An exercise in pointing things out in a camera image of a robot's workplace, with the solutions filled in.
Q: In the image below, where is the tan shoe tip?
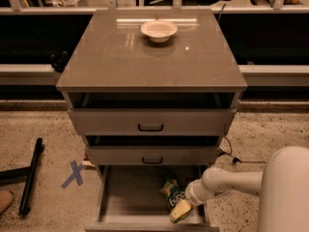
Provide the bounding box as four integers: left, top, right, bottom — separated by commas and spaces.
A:
0, 190, 14, 215

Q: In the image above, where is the black clamp on rail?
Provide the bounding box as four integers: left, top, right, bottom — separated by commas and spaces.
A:
50, 51, 69, 73

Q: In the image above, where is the black middle drawer handle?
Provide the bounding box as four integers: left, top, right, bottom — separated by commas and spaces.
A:
141, 158, 163, 165

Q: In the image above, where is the grey drawer cabinet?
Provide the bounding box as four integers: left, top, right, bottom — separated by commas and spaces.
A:
56, 9, 248, 166

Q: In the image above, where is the white paper bowl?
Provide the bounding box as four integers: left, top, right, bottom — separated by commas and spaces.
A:
140, 20, 178, 43

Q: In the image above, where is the middle grey drawer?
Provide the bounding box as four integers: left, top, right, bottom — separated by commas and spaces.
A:
85, 135, 219, 165

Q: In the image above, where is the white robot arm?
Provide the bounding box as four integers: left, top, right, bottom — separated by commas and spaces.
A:
170, 146, 309, 232

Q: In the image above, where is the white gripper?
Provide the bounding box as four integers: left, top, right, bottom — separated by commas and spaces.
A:
169, 179, 210, 220

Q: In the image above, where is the black drawer handle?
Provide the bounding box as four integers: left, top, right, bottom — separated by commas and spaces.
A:
141, 158, 163, 165
137, 124, 164, 132

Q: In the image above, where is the grey drawer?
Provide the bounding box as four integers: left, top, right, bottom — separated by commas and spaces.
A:
84, 165, 219, 232
69, 108, 237, 136
85, 135, 219, 165

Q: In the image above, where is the top grey drawer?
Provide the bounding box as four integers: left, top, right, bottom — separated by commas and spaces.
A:
69, 108, 237, 136

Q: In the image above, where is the black stand leg left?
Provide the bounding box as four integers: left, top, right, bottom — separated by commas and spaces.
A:
0, 137, 44, 217

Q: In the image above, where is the black top drawer handle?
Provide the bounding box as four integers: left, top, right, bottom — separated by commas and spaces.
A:
137, 124, 164, 132

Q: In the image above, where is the green rice chip bag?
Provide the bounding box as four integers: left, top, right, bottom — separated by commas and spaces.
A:
160, 178, 187, 223

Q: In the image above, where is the bottom grey drawer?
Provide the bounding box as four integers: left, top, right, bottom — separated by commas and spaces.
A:
84, 165, 219, 232

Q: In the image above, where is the blue tape cross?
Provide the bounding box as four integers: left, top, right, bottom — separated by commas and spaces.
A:
61, 160, 84, 189

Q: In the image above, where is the black power cable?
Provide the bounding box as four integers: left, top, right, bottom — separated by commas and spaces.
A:
217, 135, 268, 165

